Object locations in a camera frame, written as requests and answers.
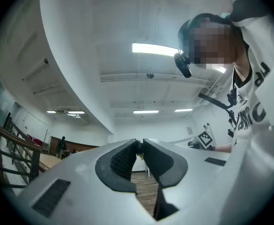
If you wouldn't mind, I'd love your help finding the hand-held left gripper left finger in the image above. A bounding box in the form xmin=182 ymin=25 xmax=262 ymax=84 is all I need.
xmin=17 ymin=138 xmax=156 ymax=225

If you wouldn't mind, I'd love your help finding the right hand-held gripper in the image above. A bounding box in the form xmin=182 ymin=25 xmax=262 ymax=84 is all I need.
xmin=193 ymin=130 xmax=216 ymax=150

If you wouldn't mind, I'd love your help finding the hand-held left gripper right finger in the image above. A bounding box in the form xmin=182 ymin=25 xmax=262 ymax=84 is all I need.
xmin=142 ymin=138 xmax=232 ymax=225

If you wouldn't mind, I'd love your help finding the person's right forearm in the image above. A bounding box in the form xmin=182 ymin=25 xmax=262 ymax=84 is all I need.
xmin=213 ymin=144 xmax=232 ymax=153

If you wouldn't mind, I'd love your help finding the wooden table with white legs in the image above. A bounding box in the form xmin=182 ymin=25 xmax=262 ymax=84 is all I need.
xmin=38 ymin=152 xmax=68 ymax=173

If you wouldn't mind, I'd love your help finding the black railing with wooden handrail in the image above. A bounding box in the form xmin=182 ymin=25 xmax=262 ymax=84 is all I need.
xmin=0 ymin=97 xmax=43 ymax=189

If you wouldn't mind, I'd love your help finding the thin coat stand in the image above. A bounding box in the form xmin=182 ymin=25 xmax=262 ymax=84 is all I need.
xmin=43 ymin=129 xmax=52 ymax=150

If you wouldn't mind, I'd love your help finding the red sofa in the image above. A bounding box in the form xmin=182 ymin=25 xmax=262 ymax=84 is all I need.
xmin=26 ymin=134 xmax=43 ymax=147

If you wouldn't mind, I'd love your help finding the person's head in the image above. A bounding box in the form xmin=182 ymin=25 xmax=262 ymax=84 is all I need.
xmin=178 ymin=13 xmax=245 ymax=70

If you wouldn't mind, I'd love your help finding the white printed shirt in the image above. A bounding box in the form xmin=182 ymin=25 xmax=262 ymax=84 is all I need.
xmin=228 ymin=0 xmax=274 ymax=145

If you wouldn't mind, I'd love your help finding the black neck mount rig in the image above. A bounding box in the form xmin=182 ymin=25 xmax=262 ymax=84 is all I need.
xmin=197 ymin=78 xmax=238 ymax=139

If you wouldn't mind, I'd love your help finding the black head-worn camera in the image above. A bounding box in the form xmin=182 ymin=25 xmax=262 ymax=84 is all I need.
xmin=173 ymin=52 xmax=193 ymax=79

